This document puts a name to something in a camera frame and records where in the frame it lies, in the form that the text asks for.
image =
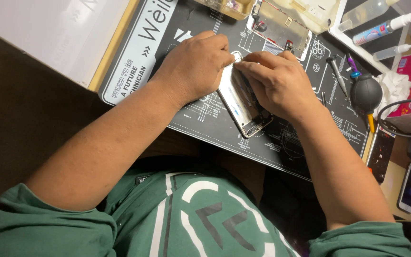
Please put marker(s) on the person's right hand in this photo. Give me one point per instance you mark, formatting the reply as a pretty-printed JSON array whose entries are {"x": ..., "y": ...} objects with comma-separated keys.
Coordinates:
[{"x": 284, "y": 87}]

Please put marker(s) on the person's left hand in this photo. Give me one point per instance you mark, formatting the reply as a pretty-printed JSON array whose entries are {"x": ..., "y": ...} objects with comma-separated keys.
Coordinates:
[{"x": 191, "y": 67}]

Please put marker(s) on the person's left fingers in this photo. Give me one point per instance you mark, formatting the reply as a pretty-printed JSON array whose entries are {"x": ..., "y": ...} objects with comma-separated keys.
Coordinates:
[{"x": 216, "y": 50}]

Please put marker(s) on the person's right fingers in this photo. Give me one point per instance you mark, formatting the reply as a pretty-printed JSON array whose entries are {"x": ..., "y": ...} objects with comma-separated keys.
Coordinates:
[{"x": 259, "y": 69}]

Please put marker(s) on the silver phone housing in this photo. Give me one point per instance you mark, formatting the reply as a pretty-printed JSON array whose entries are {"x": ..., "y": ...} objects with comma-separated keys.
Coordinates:
[{"x": 239, "y": 103}]

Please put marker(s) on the small metal tweezers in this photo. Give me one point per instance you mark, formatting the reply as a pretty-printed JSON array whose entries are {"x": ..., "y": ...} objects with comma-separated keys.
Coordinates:
[{"x": 324, "y": 99}]

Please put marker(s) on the clear plastic parts tray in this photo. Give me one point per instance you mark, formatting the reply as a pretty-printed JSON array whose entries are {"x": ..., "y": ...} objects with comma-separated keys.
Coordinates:
[{"x": 309, "y": 12}]

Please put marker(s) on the grey metal screwdriver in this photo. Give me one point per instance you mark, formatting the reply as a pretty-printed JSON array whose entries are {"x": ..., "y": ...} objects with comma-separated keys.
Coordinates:
[{"x": 336, "y": 73}]

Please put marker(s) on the black printed repair mat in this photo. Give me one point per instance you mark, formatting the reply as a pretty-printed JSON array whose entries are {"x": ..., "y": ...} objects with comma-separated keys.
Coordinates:
[{"x": 298, "y": 142}]

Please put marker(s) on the black rubber air blower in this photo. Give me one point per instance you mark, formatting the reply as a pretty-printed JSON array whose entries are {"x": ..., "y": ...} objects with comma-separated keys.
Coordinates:
[{"x": 366, "y": 92}]

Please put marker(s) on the clear squeeze bottle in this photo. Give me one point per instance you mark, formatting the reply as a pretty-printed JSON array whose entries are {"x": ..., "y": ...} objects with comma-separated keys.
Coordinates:
[{"x": 364, "y": 12}]

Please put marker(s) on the white tray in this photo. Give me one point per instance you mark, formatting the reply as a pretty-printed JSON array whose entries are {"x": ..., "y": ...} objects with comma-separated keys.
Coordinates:
[{"x": 380, "y": 51}]

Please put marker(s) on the blue label spray bottle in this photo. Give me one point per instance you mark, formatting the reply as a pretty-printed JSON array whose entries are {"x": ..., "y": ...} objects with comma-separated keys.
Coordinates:
[{"x": 380, "y": 30}]

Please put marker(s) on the small clear dropper bottle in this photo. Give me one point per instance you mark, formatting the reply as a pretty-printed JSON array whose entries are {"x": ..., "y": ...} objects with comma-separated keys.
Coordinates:
[{"x": 389, "y": 52}]

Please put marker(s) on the crumpled white tissue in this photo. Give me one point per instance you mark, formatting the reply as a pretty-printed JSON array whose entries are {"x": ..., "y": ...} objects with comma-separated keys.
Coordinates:
[{"x": 392, "y": 87}]

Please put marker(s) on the black power strip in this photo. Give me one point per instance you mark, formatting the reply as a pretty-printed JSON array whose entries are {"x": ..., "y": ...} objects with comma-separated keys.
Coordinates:
[{"x": 381, "y": 153}]

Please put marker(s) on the green printed t-shirt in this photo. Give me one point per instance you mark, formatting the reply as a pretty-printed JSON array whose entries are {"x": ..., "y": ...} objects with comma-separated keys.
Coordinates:
[{"x": 205, "y": 221}]

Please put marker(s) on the white board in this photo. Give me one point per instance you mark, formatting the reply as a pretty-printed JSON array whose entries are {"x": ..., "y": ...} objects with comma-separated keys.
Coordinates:
[{"x": 45, "y": 32}]

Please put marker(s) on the white smartphone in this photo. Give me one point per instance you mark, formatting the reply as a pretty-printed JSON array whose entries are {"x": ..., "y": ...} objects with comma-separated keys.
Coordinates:
[{"x": 410, "y": 187}]

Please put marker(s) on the phone display frame assembly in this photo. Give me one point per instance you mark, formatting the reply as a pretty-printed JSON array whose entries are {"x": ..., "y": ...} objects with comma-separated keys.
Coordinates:
[{"x": 280, "y": 30}]

